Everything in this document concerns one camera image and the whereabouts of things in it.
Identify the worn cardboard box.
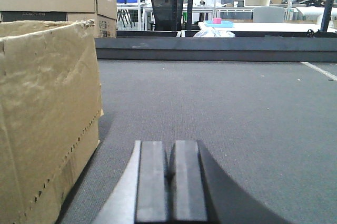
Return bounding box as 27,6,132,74
1,20,103,223

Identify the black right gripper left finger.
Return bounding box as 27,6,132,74
93,140,169,223

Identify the grey chair back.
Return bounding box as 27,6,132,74
253,6,285,23

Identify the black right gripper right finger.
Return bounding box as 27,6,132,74
169,140,288,223

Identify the light blue tray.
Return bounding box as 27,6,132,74
204,20,234,28

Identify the white table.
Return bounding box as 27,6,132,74
197,21,337,33

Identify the black floor platform edge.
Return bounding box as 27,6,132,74
95,32,336,63

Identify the crumpled plastic bag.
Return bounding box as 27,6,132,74
193,28,236,38

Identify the pink cube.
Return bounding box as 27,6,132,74
212,17,222,24

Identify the black mesh office chair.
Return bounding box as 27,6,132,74
151,0,173,31

